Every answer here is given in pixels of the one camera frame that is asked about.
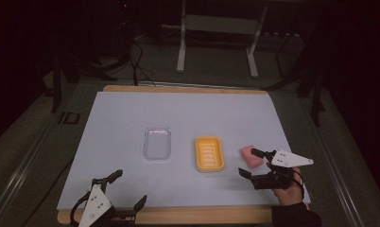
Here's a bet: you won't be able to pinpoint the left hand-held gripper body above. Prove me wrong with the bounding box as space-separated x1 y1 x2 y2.
78 183 139 227

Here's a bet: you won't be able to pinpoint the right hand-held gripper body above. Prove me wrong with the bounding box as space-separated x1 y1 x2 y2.
250 149 315 191

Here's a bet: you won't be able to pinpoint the pink sponge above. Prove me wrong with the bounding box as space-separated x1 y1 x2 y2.
239 145 265 169

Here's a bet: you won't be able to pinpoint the person's right hand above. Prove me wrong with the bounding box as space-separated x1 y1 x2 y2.
266 162 305 208

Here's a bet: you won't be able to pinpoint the yellow soap dish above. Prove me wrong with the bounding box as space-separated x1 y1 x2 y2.
195 135 226 173

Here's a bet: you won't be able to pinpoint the clear plastic tray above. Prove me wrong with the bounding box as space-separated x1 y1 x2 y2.
142 126 173 161

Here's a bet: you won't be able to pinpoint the black stand legs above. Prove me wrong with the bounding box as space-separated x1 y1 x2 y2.
262 29 327 128
45 51 118 114

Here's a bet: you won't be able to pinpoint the pale blue table sheet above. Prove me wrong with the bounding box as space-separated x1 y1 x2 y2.
56 91 312 212

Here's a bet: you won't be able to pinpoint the white metal stand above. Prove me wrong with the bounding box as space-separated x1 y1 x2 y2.
162 0 269 79

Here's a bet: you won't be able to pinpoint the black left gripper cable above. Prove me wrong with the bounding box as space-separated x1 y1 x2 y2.
69 190 94 227

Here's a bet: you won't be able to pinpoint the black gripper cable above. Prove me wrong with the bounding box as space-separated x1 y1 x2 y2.
69 190 94 227
291 169 306 201

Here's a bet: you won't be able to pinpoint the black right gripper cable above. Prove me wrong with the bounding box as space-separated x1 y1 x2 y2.
291 169 306 201

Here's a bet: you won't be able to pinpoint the black floor cables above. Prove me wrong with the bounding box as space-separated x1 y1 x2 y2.
125 37 157 87

